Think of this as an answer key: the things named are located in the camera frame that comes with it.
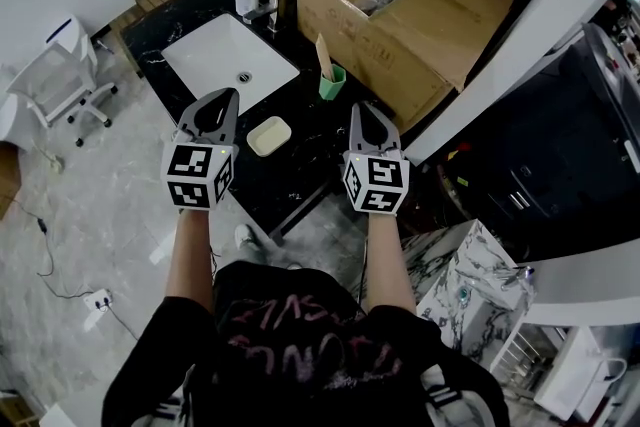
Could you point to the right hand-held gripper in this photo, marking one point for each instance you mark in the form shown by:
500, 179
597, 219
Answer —
377, 182

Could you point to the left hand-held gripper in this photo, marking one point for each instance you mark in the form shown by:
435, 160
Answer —
190, 177

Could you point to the white rectangular sink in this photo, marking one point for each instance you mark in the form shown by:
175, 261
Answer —
220, 57

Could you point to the cream soap dish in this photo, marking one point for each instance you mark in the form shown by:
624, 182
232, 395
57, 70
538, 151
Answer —
269, 136

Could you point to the person's right forearm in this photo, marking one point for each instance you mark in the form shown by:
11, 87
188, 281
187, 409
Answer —
390, 260

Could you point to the person's left forearm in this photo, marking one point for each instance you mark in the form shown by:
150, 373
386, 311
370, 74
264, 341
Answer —
192, 255

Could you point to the green cup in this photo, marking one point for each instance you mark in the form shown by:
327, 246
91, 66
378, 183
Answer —
332, 85

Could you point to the wooden stick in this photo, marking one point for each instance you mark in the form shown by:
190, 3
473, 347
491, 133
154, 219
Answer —
324, 55

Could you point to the large cardboard box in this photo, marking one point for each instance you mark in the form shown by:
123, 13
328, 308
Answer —
415, 30

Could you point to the chrome faucet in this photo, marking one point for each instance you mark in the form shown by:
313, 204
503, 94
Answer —
267, 5

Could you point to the person's white shoe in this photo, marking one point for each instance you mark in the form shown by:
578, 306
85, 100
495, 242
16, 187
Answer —
247, 237

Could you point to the white office chair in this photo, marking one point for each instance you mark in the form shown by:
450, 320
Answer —
60, 80

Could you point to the white marble pattern cabinet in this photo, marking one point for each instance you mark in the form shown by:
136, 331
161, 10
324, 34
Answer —
465, 295

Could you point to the black suitcase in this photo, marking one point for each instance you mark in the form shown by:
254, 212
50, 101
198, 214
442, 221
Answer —
565, 165

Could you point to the flat brown cardboard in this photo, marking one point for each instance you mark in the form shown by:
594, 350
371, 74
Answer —
7, 185

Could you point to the white power strip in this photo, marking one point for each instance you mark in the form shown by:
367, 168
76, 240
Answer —
98, 300

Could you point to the person's black printed shirt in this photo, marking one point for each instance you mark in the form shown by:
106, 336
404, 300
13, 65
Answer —
310, 355

